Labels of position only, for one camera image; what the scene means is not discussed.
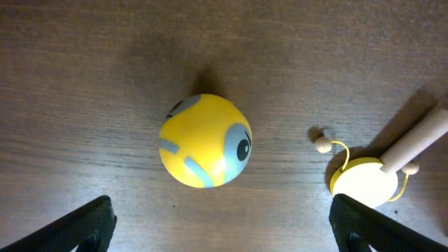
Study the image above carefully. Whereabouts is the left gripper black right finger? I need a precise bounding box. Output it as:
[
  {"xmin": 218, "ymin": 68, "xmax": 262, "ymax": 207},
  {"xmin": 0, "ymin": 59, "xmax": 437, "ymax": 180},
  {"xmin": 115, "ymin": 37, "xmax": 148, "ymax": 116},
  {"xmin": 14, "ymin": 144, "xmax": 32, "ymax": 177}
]
[{"xmin": 329, "ymin": 194, "xmax": 447, "ymax": 252}]

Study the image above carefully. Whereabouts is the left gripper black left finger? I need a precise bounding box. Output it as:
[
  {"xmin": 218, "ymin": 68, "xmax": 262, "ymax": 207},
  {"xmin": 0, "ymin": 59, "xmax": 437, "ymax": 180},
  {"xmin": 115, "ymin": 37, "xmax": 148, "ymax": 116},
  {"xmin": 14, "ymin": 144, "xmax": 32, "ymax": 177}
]
[{"xmin": 1, "ymin": 195, "xmax": 117, "ymax": 252}]

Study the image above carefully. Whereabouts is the yellow wooden rattle drum toy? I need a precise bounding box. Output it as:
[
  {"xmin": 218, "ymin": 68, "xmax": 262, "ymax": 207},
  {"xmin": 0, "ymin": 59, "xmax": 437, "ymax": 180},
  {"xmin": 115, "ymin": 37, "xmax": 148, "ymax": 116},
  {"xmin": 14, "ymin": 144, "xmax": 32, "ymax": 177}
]
[{"xmin": 314, "ymin": 107, "xmax": 447, "ymax": 208}]

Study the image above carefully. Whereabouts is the yellow and grey ball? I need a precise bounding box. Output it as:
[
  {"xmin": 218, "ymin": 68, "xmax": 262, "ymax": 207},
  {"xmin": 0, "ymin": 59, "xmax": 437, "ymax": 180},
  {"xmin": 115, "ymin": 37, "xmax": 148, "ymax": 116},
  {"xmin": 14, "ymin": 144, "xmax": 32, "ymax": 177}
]
[{"xmin": 159, "ymin": 94, "xmax": 253, "ymax": 188}]

